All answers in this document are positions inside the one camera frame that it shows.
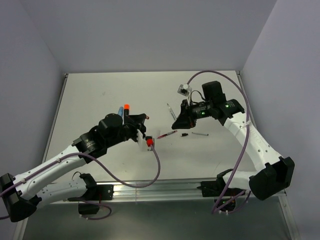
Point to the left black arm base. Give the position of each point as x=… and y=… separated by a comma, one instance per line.
x=90, y=205

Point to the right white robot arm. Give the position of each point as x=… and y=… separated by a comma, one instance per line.
x=273, y=172

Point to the black orange highlighter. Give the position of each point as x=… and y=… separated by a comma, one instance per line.
x=126, y=110

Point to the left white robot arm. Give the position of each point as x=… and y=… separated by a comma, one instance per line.
x=24, y=193

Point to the aluminium rail frame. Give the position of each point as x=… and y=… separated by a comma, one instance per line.
x=173, y=207

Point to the blue highlighter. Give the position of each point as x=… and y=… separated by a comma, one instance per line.
x=121, y=111

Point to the white black pen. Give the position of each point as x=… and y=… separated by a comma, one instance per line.
x=200, y=134

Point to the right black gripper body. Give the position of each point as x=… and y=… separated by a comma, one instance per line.
x=191, y=113

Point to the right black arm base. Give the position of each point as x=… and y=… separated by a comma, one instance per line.
x=213, y=188

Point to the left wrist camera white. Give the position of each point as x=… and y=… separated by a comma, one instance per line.
x=145, y=141

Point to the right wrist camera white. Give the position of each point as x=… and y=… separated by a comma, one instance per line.
x=185, y=90

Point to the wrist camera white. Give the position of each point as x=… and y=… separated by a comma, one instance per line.
x=185, y=90
x=145, y=141

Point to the red pen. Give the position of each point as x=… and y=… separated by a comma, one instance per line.
x=167, y=134

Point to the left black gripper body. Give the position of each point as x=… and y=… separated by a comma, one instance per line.
x=130, y=129

